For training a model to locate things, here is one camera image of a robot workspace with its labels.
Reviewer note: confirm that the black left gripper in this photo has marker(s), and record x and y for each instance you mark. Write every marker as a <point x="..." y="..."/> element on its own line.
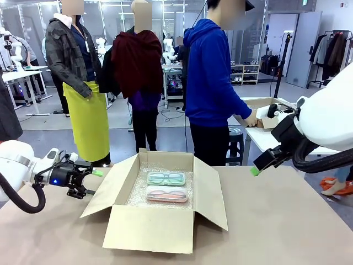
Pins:
<point x="66" y="179"/>

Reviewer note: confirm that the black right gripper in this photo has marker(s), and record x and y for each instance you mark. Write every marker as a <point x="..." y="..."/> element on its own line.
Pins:
<point x="289" y="132"/>

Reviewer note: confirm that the pink glasses case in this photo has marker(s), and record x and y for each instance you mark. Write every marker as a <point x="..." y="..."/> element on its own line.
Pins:
<point x="168" y="193"/>

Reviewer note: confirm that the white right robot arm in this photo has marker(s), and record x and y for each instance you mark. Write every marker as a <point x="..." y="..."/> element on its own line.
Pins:
<point x="328" y="116"/>

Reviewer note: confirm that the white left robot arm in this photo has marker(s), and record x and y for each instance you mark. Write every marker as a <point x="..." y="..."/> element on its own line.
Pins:
<point x="16" y="165"/>

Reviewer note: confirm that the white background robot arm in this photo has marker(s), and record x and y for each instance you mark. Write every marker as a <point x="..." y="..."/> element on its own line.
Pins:
<point x="15" y="49"/>
<point x="168" y="52"/>
<point x="100" y="45"/>

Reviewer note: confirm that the mint green glasses case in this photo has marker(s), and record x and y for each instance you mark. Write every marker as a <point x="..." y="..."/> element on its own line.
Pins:
<point x="165" y="178"/>

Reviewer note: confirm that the person's left hand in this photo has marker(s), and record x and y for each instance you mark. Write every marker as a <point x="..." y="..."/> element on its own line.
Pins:
<point x="252" y="120"/>

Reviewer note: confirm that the white side table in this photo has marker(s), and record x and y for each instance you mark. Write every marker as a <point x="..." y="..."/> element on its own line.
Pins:
<point x="259" y="138"/>

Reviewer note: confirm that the black plastic stool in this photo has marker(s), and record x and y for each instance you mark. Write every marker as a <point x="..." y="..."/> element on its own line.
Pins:
<point x="235" y="143"/>

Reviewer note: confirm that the clear bubble wrap sheet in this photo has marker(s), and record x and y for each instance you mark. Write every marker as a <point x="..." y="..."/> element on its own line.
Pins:
<point x="138" y="190"/>

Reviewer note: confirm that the mannequin with yellow apron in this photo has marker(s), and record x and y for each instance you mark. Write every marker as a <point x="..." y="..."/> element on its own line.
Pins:
<point x="88" y="121"/>

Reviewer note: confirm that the orange cloth on floor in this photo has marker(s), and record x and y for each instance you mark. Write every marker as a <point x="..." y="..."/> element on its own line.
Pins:
<point x="328" y="183"/>

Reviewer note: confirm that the person in jeans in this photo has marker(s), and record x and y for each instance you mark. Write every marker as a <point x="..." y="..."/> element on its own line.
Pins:
<point x="339" y="179"/>

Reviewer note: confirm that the large open cardboard box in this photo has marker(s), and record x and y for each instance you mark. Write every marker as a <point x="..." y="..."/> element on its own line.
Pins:
<point x="149" y="229"/>

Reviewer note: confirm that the wooden shoe rack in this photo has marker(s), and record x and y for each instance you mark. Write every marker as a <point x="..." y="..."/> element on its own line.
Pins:
<point x="244" y="74"/>

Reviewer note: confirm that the dark suitcases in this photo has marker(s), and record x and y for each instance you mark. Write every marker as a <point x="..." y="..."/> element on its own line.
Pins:
<point x="268" y="64"/>

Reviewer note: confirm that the black tripod stand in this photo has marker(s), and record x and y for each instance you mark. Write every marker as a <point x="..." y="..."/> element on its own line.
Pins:
<point x="282" y="63"/>

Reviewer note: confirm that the person in blue hoodie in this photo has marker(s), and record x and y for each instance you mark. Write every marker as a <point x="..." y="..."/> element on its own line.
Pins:
<point x="207" y="82"/>

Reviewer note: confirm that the grey metal cabinet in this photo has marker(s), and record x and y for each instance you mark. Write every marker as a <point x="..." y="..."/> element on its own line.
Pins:
<point x="303" y="49"/>

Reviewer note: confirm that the white background work table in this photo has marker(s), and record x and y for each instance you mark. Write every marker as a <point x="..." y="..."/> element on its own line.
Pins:
<point x="24" y="74"/>

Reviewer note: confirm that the black clothes rack with coats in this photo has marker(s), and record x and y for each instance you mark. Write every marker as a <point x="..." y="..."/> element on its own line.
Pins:
<point x="331" y="52"/>

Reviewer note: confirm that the background table with equipment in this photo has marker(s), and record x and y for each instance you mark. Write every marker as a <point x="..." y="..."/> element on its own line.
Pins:
<point x="173" y="82"/>

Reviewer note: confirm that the mannequin with maroon cloth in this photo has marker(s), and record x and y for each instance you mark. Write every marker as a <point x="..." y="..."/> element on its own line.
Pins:
<point x="138" y="69"/>

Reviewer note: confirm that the person in grey hoodie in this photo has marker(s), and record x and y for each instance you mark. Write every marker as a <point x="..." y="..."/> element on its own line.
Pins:
<point x="29" y="52"/>

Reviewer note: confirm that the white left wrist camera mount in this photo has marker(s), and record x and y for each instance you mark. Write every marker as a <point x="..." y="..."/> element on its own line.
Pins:
<point x="53" y="154"/>

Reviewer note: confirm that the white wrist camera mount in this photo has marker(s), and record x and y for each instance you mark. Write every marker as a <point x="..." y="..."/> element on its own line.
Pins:
<point x="263" y="113"/>
<point x="53" y="154"/>

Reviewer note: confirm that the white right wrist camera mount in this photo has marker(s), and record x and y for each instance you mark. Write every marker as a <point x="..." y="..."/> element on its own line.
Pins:
<point x="263" y="113"/>

